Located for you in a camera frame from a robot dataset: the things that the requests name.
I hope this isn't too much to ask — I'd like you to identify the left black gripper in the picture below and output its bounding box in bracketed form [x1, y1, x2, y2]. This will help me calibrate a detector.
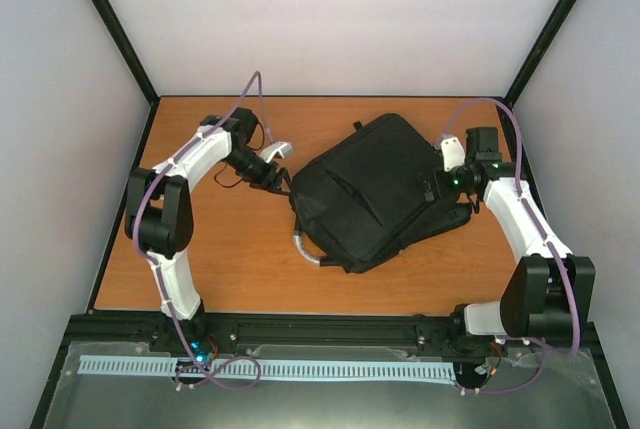
[224, 148, 297, 198]

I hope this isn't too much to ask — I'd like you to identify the black student backpack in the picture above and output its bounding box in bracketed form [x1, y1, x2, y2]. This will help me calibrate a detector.
[290, 113, 472, 274]

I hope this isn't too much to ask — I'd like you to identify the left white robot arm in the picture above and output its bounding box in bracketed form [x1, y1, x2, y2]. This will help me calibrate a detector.
[125, 107, 293, 352]

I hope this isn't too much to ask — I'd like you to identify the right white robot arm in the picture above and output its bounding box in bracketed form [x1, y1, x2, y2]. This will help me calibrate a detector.
[435, 127, 595, 355]

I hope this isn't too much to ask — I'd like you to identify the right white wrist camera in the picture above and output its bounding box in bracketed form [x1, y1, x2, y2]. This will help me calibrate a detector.
[435, 134, 466, 173]

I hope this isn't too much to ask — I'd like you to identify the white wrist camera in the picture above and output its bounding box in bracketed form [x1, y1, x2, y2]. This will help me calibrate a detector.
[435, 134, 466, 173]
[259, 141, 293, 164]

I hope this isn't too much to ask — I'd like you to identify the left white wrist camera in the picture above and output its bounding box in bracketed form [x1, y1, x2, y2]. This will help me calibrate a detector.
[259, 141, 293, 164]

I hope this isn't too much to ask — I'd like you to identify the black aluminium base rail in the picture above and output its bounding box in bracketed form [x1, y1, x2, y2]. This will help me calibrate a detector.
[64, 312, 599, 356]

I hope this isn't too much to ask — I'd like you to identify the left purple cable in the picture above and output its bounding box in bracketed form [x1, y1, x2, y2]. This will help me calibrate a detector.
[130, 70, 275, 391]

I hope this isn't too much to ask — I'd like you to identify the light blue cable duct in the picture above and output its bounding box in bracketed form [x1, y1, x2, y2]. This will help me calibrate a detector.
[77, 355, 456, 384]

